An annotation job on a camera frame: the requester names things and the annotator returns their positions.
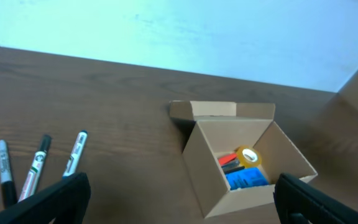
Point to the red black stapler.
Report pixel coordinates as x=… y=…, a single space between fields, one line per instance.
x=230 y=163

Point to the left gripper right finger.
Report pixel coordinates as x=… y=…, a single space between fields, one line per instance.
x=297 y=202

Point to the black sharpie marker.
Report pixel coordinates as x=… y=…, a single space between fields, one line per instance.
x=8 y=188

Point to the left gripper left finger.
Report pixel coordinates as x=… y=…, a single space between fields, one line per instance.
x=63 y=202

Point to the blue white whiteboard marker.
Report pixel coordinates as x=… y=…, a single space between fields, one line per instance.
x=75 y=155

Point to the open cardboard box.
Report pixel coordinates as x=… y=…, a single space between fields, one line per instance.
x=219 y=128

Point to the blue plastic block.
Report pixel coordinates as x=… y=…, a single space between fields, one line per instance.
x=245 y=178

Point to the black white whiteboard marker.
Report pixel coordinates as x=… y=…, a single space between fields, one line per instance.
x=33 y=176

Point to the yellow tape roll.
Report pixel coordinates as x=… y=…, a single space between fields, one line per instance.
x=248 y=156

